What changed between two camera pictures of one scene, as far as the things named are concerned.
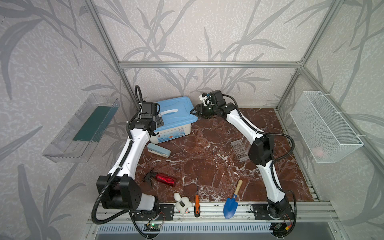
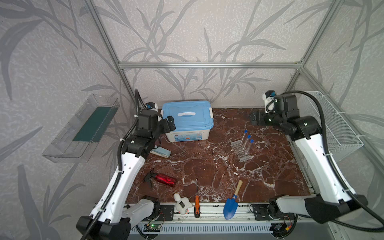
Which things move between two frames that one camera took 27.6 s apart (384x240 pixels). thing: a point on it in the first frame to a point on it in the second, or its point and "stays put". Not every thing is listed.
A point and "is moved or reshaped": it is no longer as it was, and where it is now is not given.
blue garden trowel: [230, 205] stays put
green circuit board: [152, 227] stays put
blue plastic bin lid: [175, 112] is moved or reshaped
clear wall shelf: [79, 140] stays put
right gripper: [199, 110] to [259, 117]
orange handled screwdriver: [197, 209] stays put
